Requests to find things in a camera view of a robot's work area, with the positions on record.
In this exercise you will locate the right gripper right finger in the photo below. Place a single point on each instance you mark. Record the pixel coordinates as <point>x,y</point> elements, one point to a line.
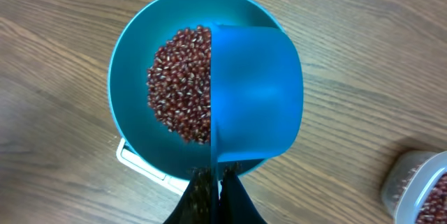
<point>235,205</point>

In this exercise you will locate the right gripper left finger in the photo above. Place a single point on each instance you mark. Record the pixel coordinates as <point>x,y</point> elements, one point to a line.
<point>194,207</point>

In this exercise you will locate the blue plastic measuring scoop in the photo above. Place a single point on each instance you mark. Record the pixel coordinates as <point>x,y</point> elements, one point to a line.
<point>256,92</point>

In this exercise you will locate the white digital kitchen scale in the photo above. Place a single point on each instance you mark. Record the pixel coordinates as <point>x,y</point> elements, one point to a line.
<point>150,171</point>

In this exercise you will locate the teal metal bowl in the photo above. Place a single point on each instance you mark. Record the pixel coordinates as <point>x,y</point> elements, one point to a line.
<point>133,54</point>

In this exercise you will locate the clear plastic food container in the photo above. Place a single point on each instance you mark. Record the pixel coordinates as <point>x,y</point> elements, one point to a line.
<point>415,188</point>

